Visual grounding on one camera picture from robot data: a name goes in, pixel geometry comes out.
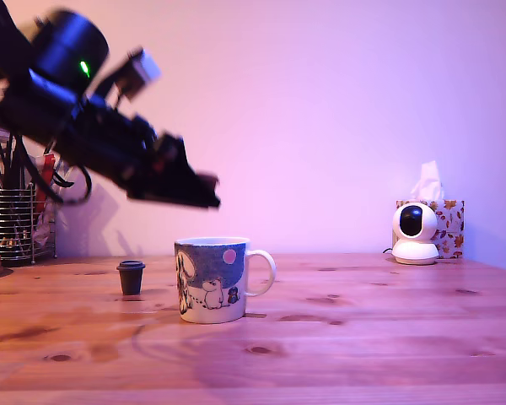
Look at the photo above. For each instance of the black spatula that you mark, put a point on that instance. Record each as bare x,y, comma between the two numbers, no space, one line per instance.
17,173

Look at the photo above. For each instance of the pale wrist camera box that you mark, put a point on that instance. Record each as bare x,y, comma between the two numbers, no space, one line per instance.
145,69

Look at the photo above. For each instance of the leaf print tissue box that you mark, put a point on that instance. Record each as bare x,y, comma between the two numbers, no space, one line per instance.
452,228

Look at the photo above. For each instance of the white tissue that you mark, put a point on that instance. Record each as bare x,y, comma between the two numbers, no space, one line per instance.
428,180

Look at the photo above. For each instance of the dark grey coffee capsule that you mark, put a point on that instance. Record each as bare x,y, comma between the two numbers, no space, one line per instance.
130,280

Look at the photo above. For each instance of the small white round camera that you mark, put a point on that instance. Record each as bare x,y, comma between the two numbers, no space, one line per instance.
423,253

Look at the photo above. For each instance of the black and silver tongs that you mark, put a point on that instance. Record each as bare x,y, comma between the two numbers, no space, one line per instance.
65,183

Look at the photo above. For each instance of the white mug with cartoon print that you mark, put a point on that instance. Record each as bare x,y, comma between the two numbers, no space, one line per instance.
211,270

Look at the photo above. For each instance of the pale wrapped packet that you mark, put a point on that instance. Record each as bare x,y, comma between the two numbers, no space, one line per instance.
44,228

